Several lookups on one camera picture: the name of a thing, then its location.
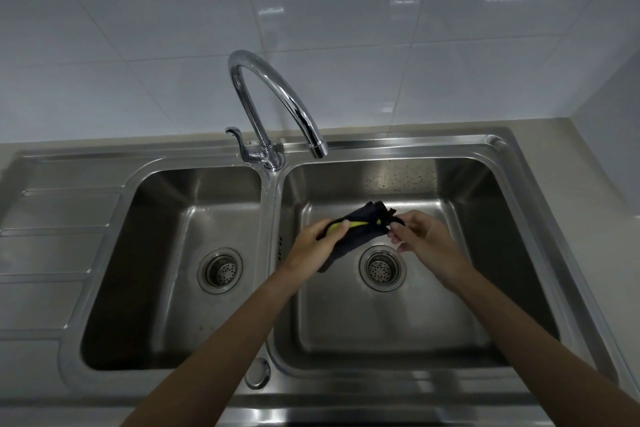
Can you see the person's right hand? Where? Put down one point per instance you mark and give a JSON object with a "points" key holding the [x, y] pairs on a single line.
{"points": [[434, 246]]}

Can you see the person's left hand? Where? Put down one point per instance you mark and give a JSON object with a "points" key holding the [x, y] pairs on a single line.
{"points": [[306, 252]]}

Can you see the person's right thumb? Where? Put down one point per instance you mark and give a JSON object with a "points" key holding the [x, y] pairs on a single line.
{"points": [[400, 220]]}

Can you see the person's left thumb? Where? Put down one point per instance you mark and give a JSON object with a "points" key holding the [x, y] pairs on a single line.
{"points": [[334, 231]]}

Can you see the dark cloth with yellow stripe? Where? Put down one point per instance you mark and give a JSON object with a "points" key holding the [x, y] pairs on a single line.
{"points": [[356, 233]]}

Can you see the person's left forearm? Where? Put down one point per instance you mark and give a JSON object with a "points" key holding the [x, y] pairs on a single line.
{"points": [[207, 359]]}

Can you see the person's right forearm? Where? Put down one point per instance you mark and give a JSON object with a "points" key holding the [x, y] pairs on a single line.
{"points": [[540, 356]]}

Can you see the stainless steel double sink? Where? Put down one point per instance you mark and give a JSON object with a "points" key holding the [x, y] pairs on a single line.
{"points": [[305, 271]]}

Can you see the round sink drain strainer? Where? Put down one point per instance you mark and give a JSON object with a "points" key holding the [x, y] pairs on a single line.
{"points": [[382, 267], [220, 270]]}

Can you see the chrome gooseneck faucet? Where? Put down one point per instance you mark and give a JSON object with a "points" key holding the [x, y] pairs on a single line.
{"points": [[272, 106]]}

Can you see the round chrome sink hole cap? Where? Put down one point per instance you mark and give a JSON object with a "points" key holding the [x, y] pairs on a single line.
{"points": [[257, 373]]}

